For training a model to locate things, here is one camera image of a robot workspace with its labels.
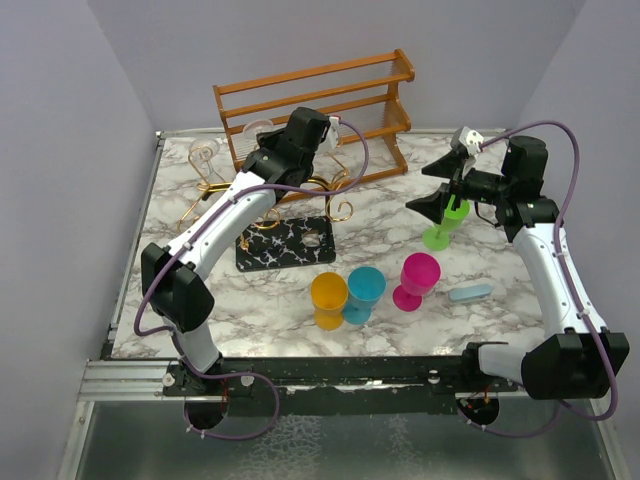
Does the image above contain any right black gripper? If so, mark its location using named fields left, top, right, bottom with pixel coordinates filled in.
left=407, top=149, right=513, bottom=223

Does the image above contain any clear short wine glass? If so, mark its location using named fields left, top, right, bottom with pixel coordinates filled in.
left=242, top=119, right=275, bottom=149

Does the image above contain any green plastic wine glass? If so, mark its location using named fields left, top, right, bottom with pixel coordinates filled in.
left=422, top=196, right=470, bottom=251

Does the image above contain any clear tall wine glass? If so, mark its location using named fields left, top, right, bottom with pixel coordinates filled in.
left=188, top=138, right=225, bottom=190

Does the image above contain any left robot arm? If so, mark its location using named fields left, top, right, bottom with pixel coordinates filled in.
left=141, top=107, right=339, bottom=395

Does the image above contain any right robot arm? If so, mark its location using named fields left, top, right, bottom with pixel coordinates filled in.
left=406, top=127, right=630, bottom=400

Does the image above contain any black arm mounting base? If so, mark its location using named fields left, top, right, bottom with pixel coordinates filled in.
left=163, top=355, right=516, bottom=417

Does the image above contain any pink plastic wine glass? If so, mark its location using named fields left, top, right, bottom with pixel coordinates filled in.
left=392, top=252, right=441, bottom=312

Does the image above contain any orange wooden shelf rack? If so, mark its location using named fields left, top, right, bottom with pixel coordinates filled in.
left=213, top=48, right=415, bottom=183

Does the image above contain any gold wine glass rack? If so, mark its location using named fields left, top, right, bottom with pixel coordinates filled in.
left=168, top=163, right=354, bottom=279

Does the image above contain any blue plastic wine glass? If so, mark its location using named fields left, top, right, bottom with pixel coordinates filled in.
left=343, top=266, right=387, bottom=325

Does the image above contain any yellow plastic wine glass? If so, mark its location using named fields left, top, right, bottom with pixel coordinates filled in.
left=310, top=272, right=349, bottom=331

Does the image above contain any light blue small block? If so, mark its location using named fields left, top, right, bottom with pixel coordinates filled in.
left=448, top=284, right=493, bottom=304

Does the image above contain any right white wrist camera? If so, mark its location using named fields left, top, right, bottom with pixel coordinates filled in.
left=450, top=126, right=484, bottom=178

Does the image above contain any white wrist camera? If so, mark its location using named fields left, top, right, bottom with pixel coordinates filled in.
left=450, top=126, right=484, bottom=178
left=318, top=116, right=340, bottom=153

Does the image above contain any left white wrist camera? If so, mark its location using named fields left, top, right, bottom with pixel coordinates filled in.
left=318, top=116, right=340, bottom=153

